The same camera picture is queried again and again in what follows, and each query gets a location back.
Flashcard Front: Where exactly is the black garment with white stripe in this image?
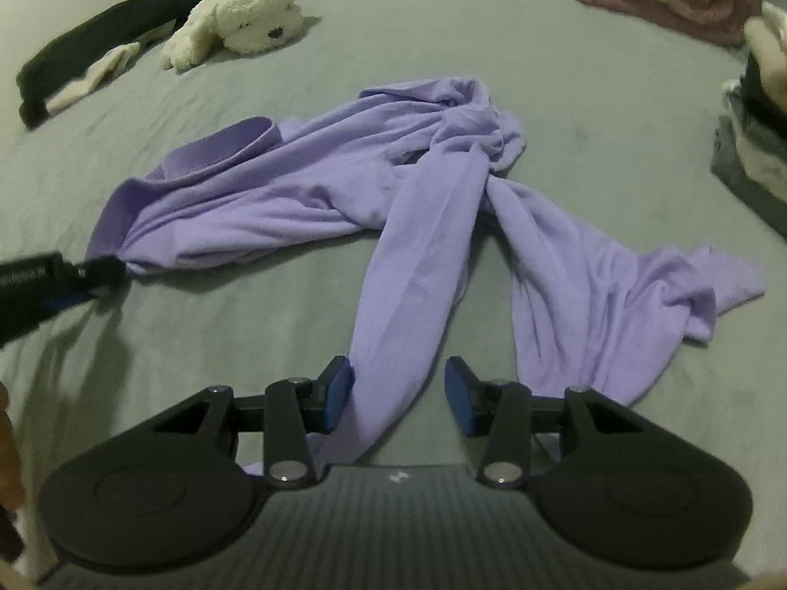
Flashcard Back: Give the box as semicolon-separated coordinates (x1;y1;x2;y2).
15;0;247;131

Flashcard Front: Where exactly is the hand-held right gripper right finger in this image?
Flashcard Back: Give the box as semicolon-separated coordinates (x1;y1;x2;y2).
443;355;641;493

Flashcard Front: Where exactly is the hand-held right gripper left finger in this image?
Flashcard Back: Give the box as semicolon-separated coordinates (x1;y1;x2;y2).
151;355;358;493

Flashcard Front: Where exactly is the white plush dog toy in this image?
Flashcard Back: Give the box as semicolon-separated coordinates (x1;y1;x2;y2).
161;0;310;73

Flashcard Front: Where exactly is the purple shirt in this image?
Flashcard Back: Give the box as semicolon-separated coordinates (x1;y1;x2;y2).
85;75;768;479

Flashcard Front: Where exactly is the person's left hand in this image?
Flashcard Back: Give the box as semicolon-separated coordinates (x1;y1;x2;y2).
0;381;26;512

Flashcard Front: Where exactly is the stack of folded clothes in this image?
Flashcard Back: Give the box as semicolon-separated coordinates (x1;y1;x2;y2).
710;3;787;238

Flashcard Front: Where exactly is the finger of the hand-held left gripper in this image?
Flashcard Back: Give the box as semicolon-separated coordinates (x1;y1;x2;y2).
46;256;132;319

